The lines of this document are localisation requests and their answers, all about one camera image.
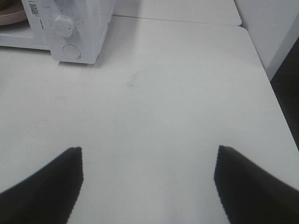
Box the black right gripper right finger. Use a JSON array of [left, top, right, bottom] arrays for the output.
[[214, 146, 299, 224]]

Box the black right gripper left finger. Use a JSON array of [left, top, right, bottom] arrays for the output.
[[0, 147, 83, 224]]

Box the white round door button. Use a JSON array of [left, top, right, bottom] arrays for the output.
[[63, 44, 81, 59]]

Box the pink round plate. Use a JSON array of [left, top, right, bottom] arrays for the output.
[[0, 0, 27, 26]]

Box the white microwave oven body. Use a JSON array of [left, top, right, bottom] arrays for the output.
[[0, 0, 115, 64]]

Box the white lower timer knob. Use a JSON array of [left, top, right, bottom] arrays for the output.
[[53, 15, 77, 38]]

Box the white adjacent table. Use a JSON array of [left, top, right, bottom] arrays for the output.
[[114, 0, 242, 26]]

